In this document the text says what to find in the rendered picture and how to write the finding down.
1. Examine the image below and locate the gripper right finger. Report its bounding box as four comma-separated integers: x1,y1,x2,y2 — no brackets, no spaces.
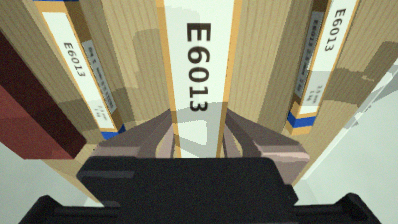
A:
222,108,310,185

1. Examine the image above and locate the tan cardboard pack with blue bands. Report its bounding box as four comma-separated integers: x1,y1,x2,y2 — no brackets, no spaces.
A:
33,0,126,140

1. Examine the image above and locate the dark red low platform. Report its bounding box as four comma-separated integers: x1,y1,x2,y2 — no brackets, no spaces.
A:
0,31,87,159

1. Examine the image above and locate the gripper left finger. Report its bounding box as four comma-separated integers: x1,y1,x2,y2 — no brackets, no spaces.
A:
88,108,175,158

